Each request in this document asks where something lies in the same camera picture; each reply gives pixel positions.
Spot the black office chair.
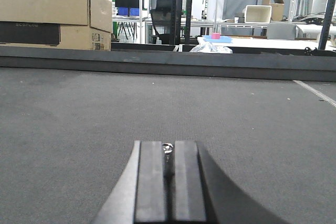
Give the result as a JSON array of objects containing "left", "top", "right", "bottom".
[{"left": 150, "top": 0, "right": 172, "bottom": 45}]

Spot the large cardboard box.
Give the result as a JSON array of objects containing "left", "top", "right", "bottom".
[{"left": 1, "top": 0, "right": 112, "bottom": 51}]

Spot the white plastic bin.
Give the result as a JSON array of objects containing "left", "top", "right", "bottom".
[{"left": 244, "top": 5, "right": 272, "bottom": 24}]

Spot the small open cardboard box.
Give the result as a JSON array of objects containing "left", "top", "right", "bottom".
[{"left": 262, "top": 0, "right": 285, "bottom": 21}]

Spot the black cylindrical capacitor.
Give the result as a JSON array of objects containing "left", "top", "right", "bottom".
[{"left": 162, "top": 143, "right": 174, "bottom": 178}]

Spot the crumpled clear plastic bag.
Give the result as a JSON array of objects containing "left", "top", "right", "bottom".
[{"left": 190, "top": 42, "right": 233, "bottom": 54}]

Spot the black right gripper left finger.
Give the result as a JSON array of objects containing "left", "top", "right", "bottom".
[{"left": 92, "top": 141, "right": 168, "bottom": 223}]

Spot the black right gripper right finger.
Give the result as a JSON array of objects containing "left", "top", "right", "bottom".
[{"left": 172, "top": 141, "right": 285, "bottom": 223}]

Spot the grey chair back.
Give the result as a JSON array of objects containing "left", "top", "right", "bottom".
[{"left": 266, "top": 22, "right": 296, "bottom": 40}]

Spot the pink cube block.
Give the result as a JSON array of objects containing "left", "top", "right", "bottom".
[{"left": 211, "top": 33, "right": 221, "bottom": 39}]

